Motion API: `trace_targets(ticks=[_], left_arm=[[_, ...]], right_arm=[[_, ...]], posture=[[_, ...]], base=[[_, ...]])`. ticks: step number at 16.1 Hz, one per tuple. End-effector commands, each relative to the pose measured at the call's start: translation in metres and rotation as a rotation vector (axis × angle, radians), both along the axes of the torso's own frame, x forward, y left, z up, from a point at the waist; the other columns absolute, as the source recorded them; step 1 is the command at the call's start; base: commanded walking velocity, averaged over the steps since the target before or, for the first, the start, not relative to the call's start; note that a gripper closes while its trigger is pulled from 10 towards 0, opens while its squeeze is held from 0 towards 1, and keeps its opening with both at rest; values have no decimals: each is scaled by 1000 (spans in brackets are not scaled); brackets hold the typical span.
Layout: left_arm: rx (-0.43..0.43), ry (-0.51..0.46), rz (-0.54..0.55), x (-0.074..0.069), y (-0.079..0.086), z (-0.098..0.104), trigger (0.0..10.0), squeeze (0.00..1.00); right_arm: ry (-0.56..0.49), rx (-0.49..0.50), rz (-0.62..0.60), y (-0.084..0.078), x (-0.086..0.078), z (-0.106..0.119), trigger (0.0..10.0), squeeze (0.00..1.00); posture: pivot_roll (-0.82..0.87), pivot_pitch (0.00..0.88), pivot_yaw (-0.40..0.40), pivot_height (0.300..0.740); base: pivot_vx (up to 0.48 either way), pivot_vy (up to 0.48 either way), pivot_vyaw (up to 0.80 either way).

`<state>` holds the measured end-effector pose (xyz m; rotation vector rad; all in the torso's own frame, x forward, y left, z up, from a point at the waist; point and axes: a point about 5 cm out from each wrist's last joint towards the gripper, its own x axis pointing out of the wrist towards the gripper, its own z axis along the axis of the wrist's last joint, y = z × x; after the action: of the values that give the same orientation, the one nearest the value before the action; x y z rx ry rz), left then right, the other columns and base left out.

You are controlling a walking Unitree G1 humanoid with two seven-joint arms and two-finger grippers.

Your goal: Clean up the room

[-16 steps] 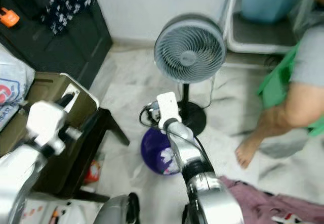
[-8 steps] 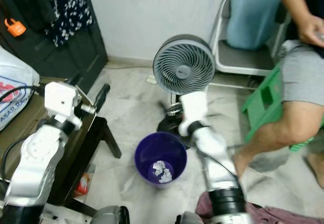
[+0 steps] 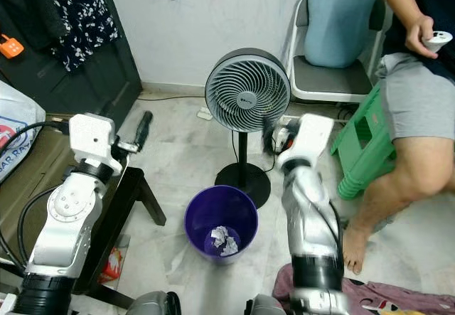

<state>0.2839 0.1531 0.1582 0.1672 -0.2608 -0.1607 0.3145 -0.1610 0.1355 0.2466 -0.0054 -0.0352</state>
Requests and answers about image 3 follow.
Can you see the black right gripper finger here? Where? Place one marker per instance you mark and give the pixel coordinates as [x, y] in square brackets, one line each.
[266, 131]

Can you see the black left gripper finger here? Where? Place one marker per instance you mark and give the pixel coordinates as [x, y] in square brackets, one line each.
[145, 126]

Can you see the white paper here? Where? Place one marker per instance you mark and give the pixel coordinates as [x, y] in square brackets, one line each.
[222, 242]

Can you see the white handheld controller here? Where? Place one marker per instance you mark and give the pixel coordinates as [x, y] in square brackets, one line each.
[439, 43]

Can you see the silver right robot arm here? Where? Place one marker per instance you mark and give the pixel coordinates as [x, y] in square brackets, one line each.
[309, 215]

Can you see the person right hand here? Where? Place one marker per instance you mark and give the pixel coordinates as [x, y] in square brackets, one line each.
[419, 38]

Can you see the grey round standing fan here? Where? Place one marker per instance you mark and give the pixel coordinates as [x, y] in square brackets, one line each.
[247, 91]

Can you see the dark wooden wardrobe door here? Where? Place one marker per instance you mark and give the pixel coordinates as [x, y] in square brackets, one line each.
[106, 87]

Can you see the white power strip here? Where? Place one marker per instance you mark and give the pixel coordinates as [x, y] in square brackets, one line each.
[204, 114]

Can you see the green plastic stool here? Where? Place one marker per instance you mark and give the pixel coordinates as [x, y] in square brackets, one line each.
[362, 151]

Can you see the purple waste bin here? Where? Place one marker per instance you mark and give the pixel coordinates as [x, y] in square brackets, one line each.
[197, 222]

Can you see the olive brown storage case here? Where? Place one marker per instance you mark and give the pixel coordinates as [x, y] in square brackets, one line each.
[35, 208]

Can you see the white printed plastic bag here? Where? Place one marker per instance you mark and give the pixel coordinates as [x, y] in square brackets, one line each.
[18, 130]

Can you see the red snack packet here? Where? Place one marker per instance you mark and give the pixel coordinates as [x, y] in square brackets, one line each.
[114, 265]

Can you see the dark floral hanging garment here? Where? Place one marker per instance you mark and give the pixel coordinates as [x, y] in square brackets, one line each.
[85, 16]

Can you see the person bare right leg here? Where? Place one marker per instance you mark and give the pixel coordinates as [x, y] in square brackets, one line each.
[405, 180]

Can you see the light blue draped cloth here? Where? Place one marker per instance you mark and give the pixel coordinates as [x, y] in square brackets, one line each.
[341, 23]

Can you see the grey shorts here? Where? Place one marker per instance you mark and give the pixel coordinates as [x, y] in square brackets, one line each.
[419, 94]

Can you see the orange padlock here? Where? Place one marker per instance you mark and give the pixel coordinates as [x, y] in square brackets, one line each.
[11, 47]

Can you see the plain black hanging cloth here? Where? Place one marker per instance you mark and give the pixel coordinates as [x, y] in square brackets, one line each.
[35, 6]

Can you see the silver right robot leg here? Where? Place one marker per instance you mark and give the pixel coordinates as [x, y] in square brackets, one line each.
[264, 306]

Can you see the person black shirt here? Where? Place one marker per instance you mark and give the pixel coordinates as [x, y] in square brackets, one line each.
[444, 2]

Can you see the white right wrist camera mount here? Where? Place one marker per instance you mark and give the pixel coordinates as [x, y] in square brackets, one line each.
[309, 137]

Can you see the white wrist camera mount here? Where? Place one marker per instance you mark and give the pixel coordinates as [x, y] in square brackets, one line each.
[309, 137]
[92, 139]

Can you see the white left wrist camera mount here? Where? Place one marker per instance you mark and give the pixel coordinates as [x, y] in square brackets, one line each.
[92, 139]

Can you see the white frame grey chair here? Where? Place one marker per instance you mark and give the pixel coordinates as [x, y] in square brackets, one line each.
[327, 80]

